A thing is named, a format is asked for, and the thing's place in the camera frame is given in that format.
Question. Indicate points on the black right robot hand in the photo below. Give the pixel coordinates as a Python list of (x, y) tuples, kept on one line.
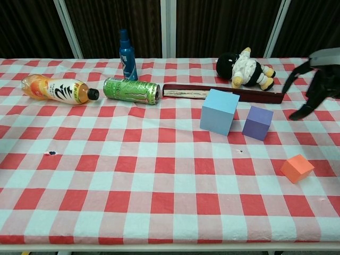
[(322, 82)]

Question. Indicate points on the purple cube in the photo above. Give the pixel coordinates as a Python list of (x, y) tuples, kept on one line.
[(256, 125)]

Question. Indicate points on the orange cube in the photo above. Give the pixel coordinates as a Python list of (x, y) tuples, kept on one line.
[(296, 167)]

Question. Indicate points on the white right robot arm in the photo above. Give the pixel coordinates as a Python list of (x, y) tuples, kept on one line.
[(326, 55)]

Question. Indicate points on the black and white plush doll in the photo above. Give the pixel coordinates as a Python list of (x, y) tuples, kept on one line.
[(244, 69)]

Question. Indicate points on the light blue cube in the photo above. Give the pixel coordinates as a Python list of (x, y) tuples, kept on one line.
[(216, 117)]

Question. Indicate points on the dark red book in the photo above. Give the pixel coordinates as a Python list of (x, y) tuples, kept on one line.
[(186, 91)]

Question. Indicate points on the green energy drink can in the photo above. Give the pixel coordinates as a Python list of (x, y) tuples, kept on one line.
[(130, 90)]

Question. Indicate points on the blue spray bottle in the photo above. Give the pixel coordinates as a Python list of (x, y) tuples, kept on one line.
[(127, 61)]

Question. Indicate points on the red white checkered tablecloth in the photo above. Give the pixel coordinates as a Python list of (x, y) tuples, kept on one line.
[(132, 172)]

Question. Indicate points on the orange drink bottle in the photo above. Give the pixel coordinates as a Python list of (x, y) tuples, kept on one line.
[(58, 90)]

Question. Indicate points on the white frame post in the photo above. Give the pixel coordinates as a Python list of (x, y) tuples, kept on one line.
[(276, 26), (67, 26), (168, 26)]

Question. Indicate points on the white table edge frame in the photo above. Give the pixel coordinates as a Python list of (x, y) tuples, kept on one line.
[(159, 249)]

